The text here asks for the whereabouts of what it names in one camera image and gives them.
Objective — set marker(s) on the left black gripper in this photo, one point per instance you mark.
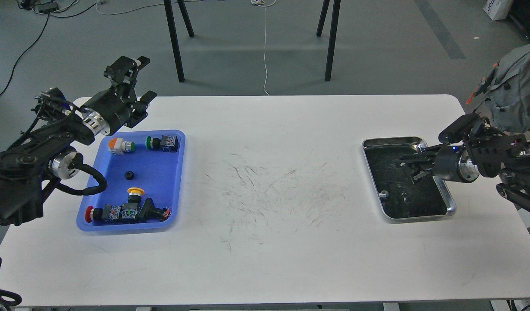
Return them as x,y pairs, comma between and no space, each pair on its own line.
109,110

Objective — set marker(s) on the red push button switch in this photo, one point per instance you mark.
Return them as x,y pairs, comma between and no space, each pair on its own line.
110,214

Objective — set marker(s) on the right black stand legs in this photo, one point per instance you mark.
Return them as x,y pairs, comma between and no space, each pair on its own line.
336,7

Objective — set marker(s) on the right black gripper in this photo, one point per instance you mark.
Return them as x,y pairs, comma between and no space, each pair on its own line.
451,163

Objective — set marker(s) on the left black stand legs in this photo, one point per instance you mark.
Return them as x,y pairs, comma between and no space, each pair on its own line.
173,35

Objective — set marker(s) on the orange push button switch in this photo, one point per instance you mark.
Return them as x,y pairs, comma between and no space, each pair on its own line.
120,146

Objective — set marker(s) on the green push button switch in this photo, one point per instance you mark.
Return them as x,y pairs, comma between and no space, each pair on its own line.
165,143

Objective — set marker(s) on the black stand legs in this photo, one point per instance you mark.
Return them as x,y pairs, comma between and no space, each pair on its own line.
173,35
336,7

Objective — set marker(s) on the black switch block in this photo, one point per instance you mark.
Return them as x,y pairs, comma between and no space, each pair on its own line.
148,211

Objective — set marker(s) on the grey backpack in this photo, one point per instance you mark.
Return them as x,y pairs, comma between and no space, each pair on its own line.
505,91

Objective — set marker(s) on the small black gear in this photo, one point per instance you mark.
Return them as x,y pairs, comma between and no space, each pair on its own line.
129,175

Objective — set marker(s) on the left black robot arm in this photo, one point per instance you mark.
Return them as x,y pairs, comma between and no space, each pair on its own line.
43,160

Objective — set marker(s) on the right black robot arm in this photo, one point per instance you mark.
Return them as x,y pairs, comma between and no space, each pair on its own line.
471,147

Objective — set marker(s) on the black power strip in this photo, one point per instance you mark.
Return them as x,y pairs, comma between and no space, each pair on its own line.
46,7

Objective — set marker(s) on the yellow push button switch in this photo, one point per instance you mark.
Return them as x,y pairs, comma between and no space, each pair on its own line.
135,195

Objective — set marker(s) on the metal tray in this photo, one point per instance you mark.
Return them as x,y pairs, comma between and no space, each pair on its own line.
400,199

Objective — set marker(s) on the blue plastic tray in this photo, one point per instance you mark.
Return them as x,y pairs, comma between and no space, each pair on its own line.
158,173

